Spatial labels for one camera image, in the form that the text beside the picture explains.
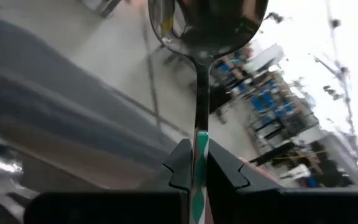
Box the grey plastic bin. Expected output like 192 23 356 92
0 17 183 190

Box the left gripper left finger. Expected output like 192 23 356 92
23 138 195 224

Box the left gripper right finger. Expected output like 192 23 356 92
206 138 358 224

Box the green patterned handle spoon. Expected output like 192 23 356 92
147 0 269 224

